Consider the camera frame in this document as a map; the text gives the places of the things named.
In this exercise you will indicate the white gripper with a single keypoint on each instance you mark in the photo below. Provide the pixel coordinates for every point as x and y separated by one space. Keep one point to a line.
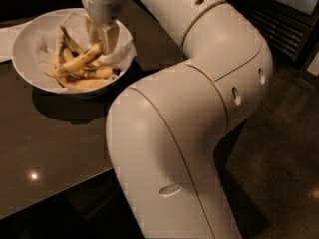
101 11

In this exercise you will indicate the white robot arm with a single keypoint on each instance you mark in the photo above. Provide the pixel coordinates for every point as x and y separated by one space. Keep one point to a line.
162 130

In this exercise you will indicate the white paper bowl liner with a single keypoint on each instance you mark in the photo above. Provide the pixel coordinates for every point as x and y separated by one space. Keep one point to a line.
65 30

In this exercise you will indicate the yellow banana bunch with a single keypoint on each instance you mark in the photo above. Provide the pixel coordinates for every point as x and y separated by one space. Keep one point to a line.
91 76

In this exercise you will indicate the white bowl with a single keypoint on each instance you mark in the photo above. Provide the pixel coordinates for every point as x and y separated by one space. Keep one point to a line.
28 44

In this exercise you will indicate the white paper sheet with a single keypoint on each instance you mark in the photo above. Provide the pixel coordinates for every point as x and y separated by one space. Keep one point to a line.
7 39

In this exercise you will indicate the dark refrigerator with vent grille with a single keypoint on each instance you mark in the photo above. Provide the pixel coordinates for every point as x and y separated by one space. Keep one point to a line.
289 26

